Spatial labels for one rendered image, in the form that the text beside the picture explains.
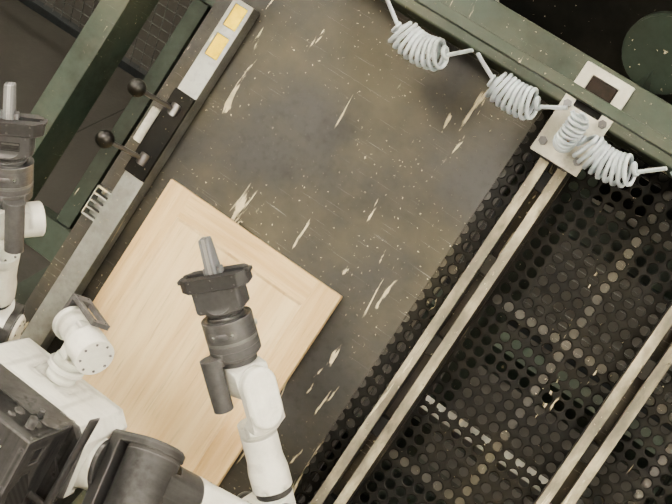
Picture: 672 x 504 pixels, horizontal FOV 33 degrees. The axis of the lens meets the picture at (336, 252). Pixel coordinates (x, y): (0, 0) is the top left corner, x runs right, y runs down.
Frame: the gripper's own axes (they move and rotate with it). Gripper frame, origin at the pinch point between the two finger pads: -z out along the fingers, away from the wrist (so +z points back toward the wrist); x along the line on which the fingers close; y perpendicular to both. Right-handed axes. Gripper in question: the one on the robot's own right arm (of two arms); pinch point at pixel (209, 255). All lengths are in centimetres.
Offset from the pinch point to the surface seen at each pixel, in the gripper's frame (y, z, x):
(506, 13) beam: 47, -23, -51
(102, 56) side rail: 55, -32, 34
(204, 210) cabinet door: 42.4, 2.2, 15.8
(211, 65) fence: 52, -25, 10
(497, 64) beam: 44, -15, -48
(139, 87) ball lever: 39, -25, 21
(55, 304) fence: 34, 14, 50
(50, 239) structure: 46, 3, 54
